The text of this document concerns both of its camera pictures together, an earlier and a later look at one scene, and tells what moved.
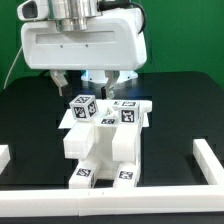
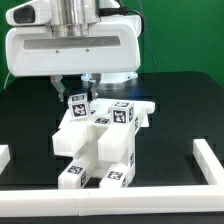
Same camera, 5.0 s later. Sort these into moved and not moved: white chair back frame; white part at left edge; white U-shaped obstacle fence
Moved: white chair back frame
Not moved: white U-shaped obstacle fence; white part at left edge
